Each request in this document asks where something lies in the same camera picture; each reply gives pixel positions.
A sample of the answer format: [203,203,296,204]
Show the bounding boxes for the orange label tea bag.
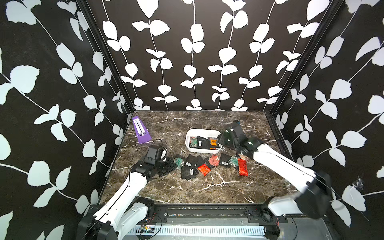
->
[208,137,218,150]

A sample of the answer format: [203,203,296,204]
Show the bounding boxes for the shiny red tea bag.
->
[238,159,249,176]

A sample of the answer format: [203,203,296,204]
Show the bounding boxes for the black green tea bag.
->
[190,137,198,148]

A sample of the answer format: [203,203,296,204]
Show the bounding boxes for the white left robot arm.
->
[76,146,177,240]

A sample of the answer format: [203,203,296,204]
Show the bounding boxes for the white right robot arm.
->
[218,121,333,219]

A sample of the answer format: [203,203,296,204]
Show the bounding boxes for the green jasmine tea bag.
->
[229,156,239,168]

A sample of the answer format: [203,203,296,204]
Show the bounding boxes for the black tea bag barcode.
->
[219,153,232,168]

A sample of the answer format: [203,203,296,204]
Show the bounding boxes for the pink red tea bag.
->
[208,155,220,167]

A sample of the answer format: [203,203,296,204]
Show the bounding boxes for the white storage box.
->
[185,129,223,154]

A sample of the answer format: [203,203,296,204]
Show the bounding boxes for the large black tea bag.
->
[185,155,205,169]

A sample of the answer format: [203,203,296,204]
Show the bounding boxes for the orange red foil tea bag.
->
[197,164,211,176]

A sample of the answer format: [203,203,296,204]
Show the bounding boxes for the purple metronome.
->
[132,116,152,144]

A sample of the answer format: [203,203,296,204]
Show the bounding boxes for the white cable duct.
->
[127,225,266,238]

